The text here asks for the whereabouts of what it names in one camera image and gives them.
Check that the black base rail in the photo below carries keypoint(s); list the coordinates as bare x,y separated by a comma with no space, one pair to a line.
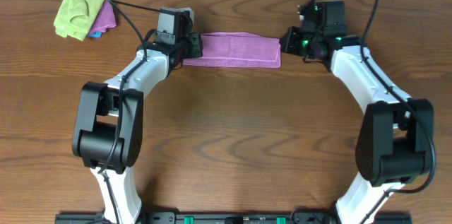
303,217

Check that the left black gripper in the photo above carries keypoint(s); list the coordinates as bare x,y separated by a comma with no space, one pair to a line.
194,45

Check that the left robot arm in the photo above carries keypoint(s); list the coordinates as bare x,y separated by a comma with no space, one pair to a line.
109,123

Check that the blue folded cloth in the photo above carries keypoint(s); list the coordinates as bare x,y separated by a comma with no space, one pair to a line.
105,20

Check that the green folded cloth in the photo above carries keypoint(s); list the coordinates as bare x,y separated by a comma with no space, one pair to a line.
75,18

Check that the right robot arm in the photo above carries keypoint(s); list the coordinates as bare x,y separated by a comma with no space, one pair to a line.
394,145

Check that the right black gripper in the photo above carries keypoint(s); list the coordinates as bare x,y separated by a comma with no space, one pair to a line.
289,42

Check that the purple microfiber cloth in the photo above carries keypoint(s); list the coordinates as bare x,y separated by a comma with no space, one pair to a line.
238,50

